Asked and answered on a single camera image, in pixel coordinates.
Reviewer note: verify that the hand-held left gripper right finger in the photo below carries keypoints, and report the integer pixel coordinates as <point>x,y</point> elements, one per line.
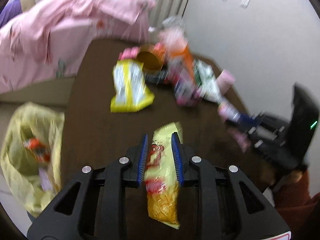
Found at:
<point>176,160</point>

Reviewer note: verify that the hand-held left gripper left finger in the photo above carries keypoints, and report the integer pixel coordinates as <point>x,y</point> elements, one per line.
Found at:
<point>143,160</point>

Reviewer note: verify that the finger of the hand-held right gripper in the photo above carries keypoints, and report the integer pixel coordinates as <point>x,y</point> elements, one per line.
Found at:
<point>246,121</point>

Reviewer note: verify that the pink cartoon wrapper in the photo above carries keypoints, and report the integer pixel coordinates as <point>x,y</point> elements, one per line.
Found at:
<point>227,111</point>

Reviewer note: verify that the yellow noodle snack packet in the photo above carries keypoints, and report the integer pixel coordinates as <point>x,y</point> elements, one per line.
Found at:
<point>160,192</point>

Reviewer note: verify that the yellow white snack bag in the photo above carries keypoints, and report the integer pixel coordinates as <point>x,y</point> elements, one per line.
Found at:
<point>130,87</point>

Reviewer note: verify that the orange snack packet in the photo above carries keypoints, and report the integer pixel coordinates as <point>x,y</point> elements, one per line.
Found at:
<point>178,47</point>
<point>37,150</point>

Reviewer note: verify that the red paper cup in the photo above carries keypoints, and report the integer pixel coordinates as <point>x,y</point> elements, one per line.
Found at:
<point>147,58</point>

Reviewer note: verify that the yellow plastic trash bag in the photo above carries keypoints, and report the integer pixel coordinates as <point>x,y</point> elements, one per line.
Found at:
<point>17,180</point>

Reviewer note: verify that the person's right forearm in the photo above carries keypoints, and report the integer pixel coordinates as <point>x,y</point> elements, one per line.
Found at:
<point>297,205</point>

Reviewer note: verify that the person's right hand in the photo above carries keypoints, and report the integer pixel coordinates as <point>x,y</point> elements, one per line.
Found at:
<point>295,177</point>

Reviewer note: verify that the green white packet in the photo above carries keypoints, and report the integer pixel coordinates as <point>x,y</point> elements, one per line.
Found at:
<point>207,80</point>

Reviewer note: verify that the purple pink packet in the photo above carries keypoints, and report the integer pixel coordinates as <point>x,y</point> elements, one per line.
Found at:
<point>186,90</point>

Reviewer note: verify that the pale pink wrapper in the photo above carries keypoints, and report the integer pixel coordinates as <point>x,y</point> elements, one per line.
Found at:
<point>45,180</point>

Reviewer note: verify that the silver foil packet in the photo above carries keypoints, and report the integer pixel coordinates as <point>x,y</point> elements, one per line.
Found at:
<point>172,22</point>

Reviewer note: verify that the beige curtain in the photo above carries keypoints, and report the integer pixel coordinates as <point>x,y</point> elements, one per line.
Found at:
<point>172,2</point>

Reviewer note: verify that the pink floral blanket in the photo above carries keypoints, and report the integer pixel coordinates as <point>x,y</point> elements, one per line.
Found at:
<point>50,30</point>

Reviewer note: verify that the wooden headboard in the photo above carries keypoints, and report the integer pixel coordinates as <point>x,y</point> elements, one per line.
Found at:
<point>27,2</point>

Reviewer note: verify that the purple pillow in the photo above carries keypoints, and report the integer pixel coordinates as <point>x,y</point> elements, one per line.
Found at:
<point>10,11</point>

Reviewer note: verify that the beige bed frame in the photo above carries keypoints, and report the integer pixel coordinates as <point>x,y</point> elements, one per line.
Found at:
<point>37,90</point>

